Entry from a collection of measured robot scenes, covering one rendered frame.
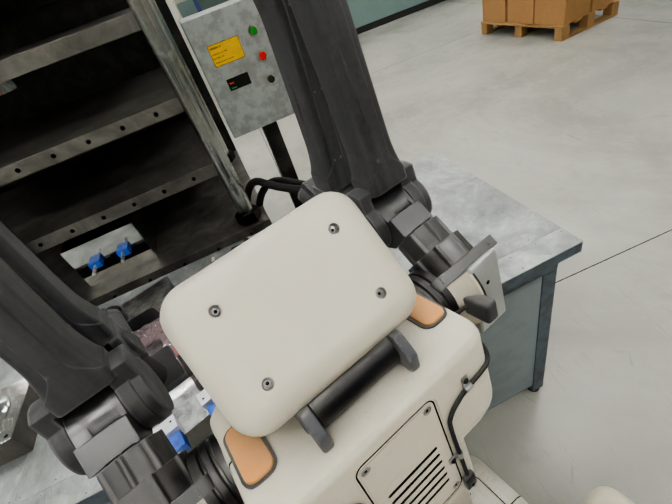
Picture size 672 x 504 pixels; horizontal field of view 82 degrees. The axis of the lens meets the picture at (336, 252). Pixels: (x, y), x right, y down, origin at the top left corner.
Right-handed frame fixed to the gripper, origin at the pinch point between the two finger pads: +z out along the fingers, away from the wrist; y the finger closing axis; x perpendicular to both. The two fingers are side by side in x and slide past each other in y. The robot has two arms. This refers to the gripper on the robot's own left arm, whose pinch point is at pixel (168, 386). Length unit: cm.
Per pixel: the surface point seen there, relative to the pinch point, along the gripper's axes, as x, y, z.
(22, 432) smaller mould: -24, 39, 29
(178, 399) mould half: -2.3, 2.9, 17.0
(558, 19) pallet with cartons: -129, -458, 155
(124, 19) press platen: -98, -42, -10
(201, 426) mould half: 6.9, 1.3, 14.1
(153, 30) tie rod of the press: -86, -46, -11
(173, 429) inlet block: 4.4, 5.5, 10.8
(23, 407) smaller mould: -30, 37, 30
